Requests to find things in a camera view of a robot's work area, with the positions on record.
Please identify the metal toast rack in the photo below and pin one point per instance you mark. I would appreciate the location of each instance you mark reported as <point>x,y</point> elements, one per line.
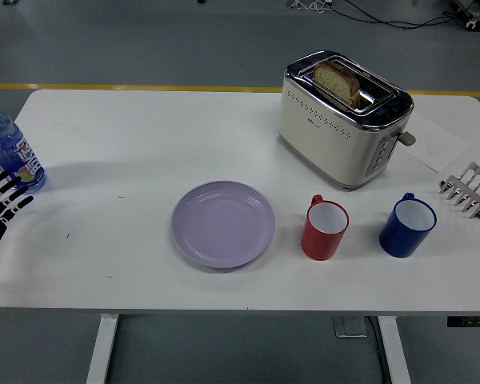
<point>474,188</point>

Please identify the blue mug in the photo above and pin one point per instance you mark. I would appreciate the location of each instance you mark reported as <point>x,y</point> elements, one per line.
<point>398,240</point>

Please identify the white paper card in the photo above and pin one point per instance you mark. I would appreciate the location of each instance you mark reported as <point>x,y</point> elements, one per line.
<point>440,148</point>

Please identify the red mug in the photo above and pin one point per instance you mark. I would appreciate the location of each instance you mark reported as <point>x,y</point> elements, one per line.
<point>318,242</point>

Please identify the purple plate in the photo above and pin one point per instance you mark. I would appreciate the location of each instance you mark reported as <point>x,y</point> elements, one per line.
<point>224,224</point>

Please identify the brown bread slice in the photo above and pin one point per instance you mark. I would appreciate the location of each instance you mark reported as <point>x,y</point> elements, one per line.
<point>336,80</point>

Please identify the grey under-table box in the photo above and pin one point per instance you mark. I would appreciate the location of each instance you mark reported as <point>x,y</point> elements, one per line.
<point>350,327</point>

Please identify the metal equipment frame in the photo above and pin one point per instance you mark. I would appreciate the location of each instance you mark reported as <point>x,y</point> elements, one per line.
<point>478,16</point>

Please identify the black table control panel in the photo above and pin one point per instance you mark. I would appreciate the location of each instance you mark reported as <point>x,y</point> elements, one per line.
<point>472,321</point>

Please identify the blue-label water bottle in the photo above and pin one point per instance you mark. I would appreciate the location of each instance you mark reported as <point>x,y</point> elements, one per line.
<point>8,144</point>

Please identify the cream chrome toaster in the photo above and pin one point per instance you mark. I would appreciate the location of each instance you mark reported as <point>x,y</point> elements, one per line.
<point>328,140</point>

